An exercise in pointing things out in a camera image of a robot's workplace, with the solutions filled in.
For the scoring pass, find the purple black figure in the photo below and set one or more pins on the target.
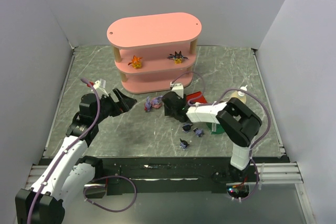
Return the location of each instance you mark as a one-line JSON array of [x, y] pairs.
[[187, 127], [198, 132], [184, 144]]

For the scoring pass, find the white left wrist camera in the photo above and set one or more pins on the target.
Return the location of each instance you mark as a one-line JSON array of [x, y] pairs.
[[99, 86]]

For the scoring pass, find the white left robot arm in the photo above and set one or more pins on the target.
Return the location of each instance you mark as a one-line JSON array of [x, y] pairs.
[[65, 177]]

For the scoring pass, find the pink three-tier wooden shelf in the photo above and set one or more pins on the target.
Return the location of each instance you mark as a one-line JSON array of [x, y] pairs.
[[154, 38]]

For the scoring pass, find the lying purple bunny pink base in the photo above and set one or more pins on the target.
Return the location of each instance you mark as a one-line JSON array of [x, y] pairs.
[[157, 102]]

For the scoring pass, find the red flat box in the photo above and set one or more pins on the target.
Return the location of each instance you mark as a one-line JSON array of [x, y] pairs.
[[196, 97]]

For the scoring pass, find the black winged pikachu figure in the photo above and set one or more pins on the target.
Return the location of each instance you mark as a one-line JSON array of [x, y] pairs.
[[177, 57]]

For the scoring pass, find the purple black figure lower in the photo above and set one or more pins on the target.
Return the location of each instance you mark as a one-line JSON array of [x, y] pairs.
[[184, 144]]

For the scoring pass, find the purple black figure upper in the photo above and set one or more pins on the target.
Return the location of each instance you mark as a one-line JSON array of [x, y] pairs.
[[187, 127]]

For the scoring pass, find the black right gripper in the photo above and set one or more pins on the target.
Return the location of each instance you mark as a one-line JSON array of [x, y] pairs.
[[168, 106]]

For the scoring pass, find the orange pikachu figure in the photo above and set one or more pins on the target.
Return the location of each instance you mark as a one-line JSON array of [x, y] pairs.
[[135, 62]]

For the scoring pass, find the aluminium rail frame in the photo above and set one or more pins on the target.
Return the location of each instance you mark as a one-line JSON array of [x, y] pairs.
[[269, 173]]

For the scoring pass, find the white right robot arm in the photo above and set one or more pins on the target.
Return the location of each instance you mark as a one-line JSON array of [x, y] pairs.
[[239, 122]]

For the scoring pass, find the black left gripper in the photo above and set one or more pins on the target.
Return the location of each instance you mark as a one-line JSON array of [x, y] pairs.
[[115, 104]]

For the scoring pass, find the purple black figure right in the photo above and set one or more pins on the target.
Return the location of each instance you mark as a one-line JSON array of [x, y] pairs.
[[198, 132]]

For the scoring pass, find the small purple bunny figure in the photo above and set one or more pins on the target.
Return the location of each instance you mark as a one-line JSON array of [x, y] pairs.
[[148, 105]]

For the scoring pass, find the beige pump bottle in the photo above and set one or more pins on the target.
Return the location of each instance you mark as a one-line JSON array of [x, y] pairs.
[[241, 95]]

